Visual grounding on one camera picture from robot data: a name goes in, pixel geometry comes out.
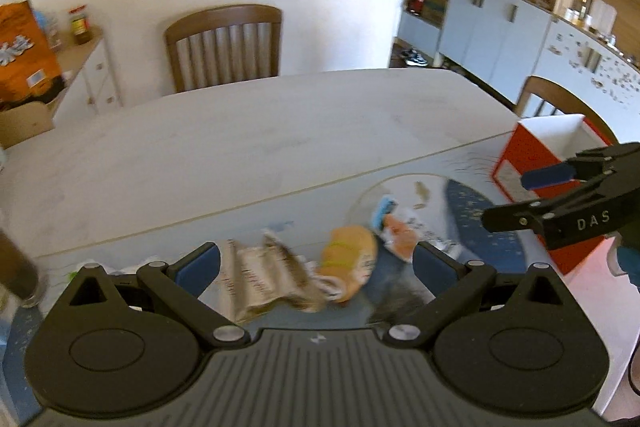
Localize wooden chair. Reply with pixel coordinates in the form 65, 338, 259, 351
164, 4, 283, 93
513, 76, 618, 144

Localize white side cabinet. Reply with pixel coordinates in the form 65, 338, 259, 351
50, 26, 122, 127

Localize chicken sausage snack packet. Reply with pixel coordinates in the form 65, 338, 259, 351
370, 195, 463, 263

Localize far wooden chair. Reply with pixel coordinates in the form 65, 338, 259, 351
164, 4, 283, 93

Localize orange snack bag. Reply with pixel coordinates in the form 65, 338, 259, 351
0, 1, 64, 107

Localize silver foil snack bag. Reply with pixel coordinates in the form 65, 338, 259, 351
217, 230, 326, 324

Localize black white sneakers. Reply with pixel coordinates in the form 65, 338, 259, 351
400, 49, 428, 68

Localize white wall cabinet unit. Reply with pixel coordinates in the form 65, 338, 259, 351
390, 0, 639, 142

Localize orange yellow bread toy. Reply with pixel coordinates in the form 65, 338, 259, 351
314, 225, 378, 303

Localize red white cardboard box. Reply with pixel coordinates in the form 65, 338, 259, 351
491, 114, 616, 275

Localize glass of dark drink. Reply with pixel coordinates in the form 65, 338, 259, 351
0, 215, 48, 309

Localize right wooden chair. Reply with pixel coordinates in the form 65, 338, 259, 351
513, 76, 618, 144

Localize cardboard box on left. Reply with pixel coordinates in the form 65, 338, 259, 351
0, 102, 54, 150

